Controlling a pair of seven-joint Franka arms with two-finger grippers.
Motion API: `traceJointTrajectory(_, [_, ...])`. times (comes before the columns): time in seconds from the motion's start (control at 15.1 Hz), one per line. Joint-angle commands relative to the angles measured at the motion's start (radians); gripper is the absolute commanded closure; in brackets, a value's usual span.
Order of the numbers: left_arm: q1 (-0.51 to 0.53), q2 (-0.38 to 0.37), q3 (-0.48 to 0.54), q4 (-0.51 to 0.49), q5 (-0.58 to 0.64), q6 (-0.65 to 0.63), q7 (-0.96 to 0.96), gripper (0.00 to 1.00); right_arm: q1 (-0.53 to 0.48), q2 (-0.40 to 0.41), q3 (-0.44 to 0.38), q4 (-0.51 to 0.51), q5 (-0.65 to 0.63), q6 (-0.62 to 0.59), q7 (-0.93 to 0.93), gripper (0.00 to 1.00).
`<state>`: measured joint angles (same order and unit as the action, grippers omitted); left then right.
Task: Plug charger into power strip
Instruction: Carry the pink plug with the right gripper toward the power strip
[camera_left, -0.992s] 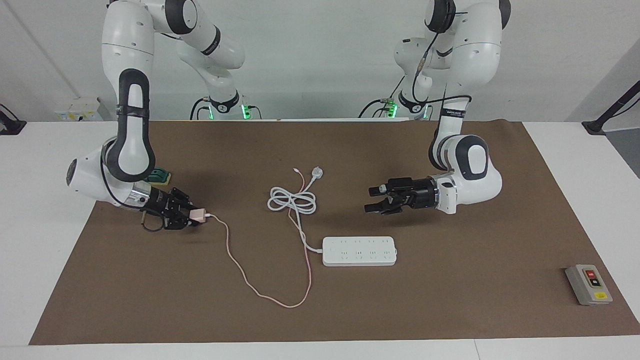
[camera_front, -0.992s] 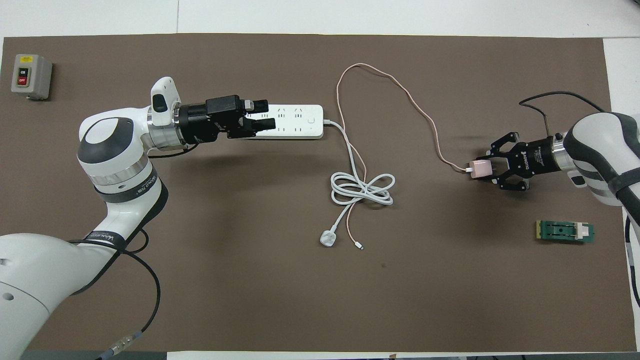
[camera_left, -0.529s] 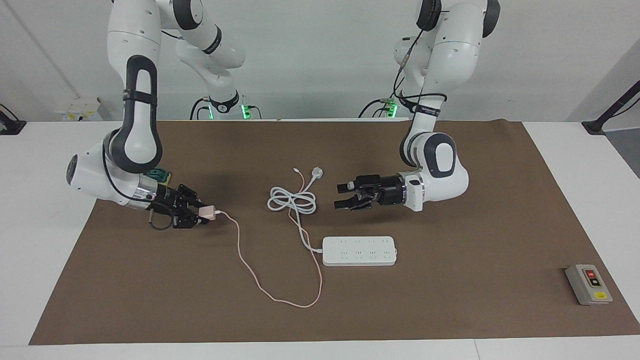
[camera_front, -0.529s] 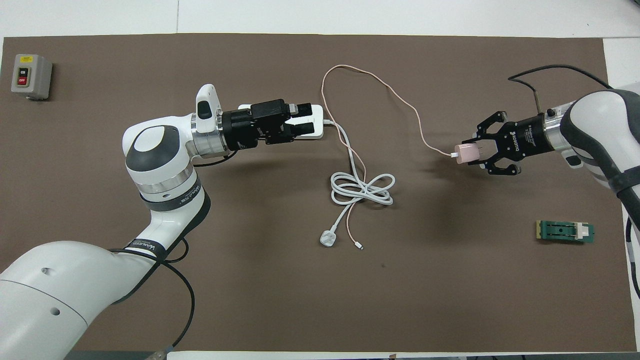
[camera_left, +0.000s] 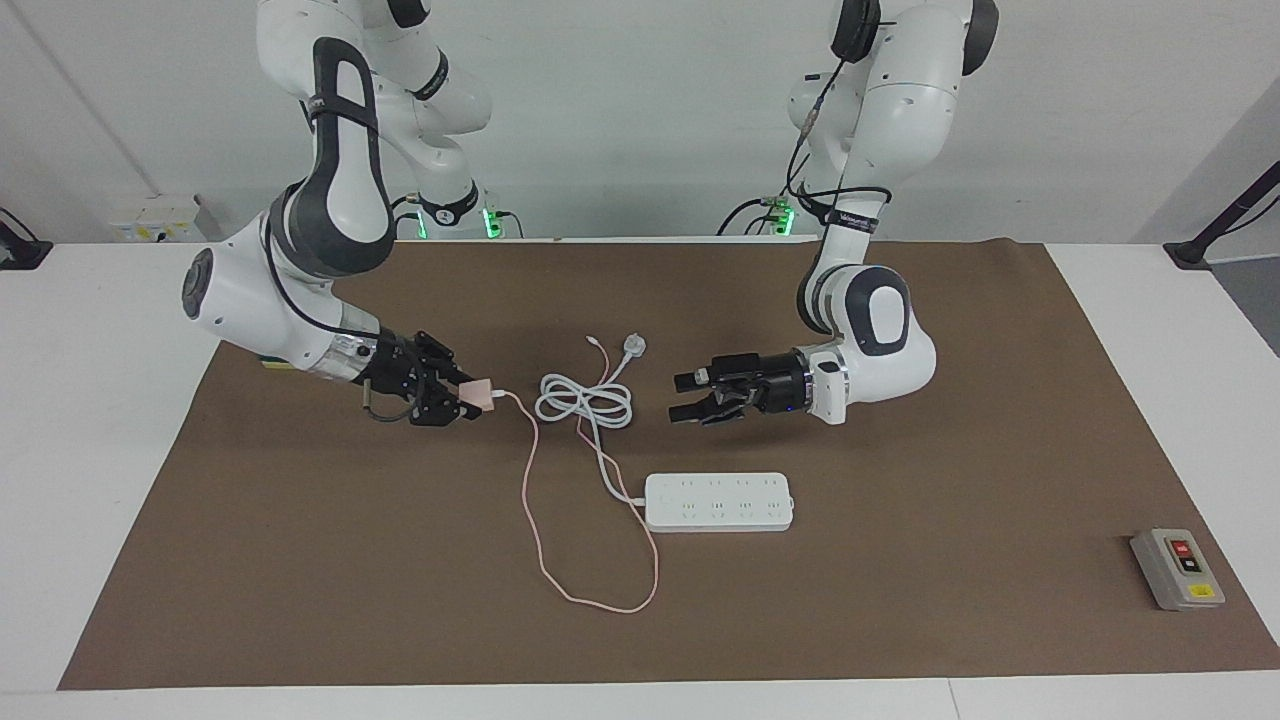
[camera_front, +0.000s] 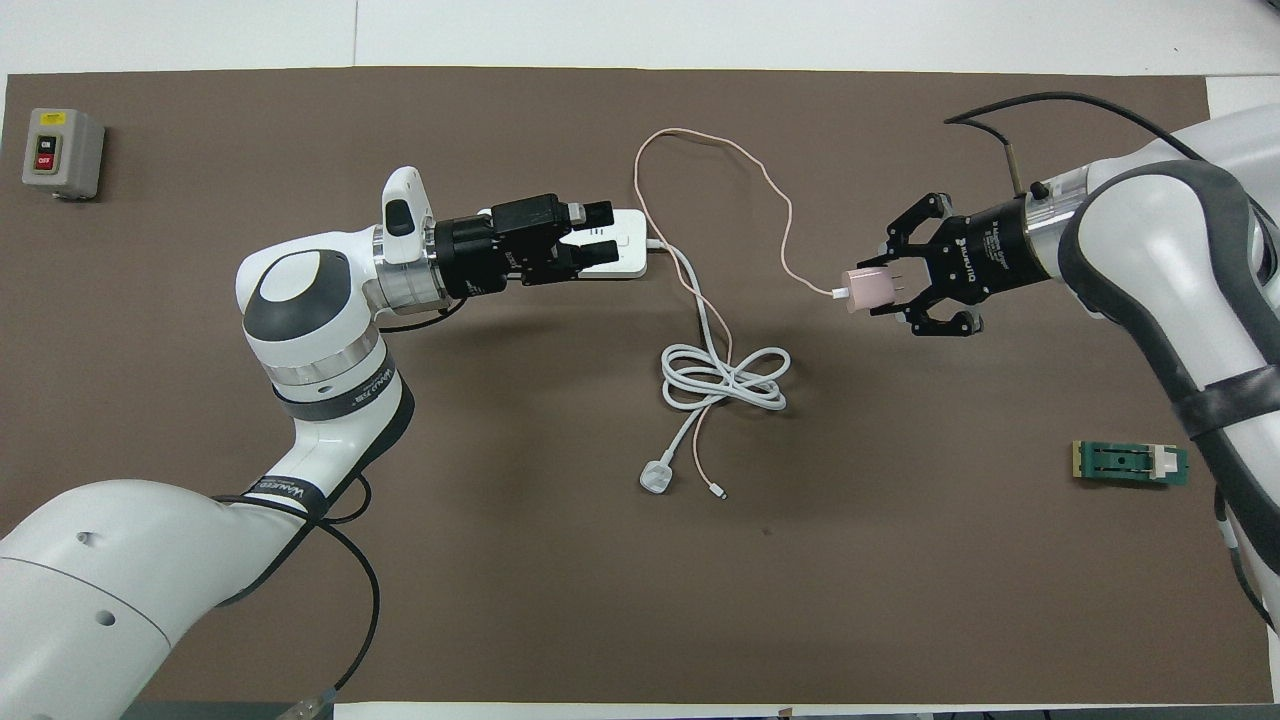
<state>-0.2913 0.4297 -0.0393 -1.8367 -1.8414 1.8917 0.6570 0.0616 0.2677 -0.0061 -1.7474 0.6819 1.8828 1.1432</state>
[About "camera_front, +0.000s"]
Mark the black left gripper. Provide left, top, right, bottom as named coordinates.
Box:
left=433, top=193, right=622, bottom=300

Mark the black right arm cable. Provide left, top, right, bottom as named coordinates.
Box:
left=943, top=91, right=1216, bottom=197

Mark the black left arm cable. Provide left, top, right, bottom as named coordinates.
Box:
left=213, top=300, right=468, bottom=720

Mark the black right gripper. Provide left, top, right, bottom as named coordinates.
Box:
left=870, top=191, right=1052, bottom=339

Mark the white power strip cable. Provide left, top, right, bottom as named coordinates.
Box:
left=638, top=238, right=792, bottom=497

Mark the pink charging cable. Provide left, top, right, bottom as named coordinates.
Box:
left=634, top=127, right=851, bottom=500

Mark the brown table mat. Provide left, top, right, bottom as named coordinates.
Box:
left=0, top=66, right=1276, bottom=706

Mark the green knife switch board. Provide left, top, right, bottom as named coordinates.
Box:
left=1072, top=440, right=1191, bottom=491

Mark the white power strip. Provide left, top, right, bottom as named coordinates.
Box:
left=478, top=207, right=649, bottom=280

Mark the pink charger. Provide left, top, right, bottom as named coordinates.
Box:
left=843, top=264, right=907, bottom=315

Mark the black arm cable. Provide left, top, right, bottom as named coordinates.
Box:
left=213, top=300, right=468, bottom=720
left=943, top=91, right=1216, bottom=197

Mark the grey on-off switch box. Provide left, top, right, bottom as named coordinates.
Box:
left=22, top=108, right=106, bottom=201

